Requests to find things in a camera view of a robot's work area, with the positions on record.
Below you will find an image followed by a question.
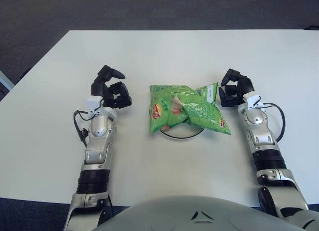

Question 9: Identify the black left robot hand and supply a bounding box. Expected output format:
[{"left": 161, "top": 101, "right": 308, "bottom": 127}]
[{"left": 90, "top": 64, "right": 132, "bottom": 109}]

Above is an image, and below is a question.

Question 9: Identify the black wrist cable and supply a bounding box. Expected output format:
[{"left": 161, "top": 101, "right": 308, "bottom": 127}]
[
  {"left": 73, "top": 101, "right": 104, "bottom": 147},
  {"left": 259, "top": 102, "right": 286, "bottom": 143}
]

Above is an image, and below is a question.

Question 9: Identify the white plate black rim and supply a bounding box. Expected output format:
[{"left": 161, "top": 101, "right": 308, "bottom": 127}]
[{"left": 159, "top": 125, "right": 204, "bottom": 141}]

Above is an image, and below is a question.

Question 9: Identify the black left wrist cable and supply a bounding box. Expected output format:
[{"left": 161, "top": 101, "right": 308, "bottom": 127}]
[{"left": 73, "top": 101, "right": 104, "bottom": 147}]

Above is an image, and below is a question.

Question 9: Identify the green chips bag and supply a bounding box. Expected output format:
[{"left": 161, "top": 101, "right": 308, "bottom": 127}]
[{"left": 149, "top": 81, "right": 232, "bottom": 136}]

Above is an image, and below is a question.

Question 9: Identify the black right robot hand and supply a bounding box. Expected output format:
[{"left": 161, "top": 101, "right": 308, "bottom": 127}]
[{"left": 218, "top": 68, "right": 255, "bottom": 107}]

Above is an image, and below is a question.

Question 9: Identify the grey robot torso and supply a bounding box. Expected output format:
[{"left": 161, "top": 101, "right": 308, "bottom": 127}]
[{"left": 97, "top": 195, "right": 285, "bottom": 231}]

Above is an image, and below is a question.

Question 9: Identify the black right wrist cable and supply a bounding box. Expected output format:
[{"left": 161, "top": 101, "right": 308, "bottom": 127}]
[{"left": 259, "top": 102, "right": 286, "bottom": 143}]

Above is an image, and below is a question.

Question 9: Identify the white furniture edge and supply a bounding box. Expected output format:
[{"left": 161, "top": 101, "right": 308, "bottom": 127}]
[{"left": 0, "top": 70, "right": 15, "bottom": 92}]

